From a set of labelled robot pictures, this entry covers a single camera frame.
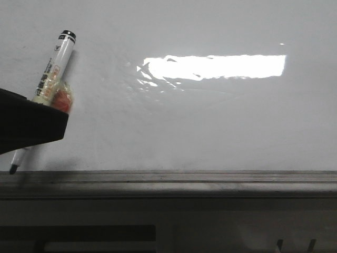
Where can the white glossy whiteboard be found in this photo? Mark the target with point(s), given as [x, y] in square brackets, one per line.
[191, 85]

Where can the grey metal whiteboard tray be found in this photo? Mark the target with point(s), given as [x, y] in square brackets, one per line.
[167, 184]

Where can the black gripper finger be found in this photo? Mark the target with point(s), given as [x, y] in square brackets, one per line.
[25, 123]

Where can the red magnet under tape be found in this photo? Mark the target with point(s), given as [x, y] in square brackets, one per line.
[63, 98]

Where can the white black whiteboard marker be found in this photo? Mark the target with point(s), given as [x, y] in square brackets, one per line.
[49, 82]

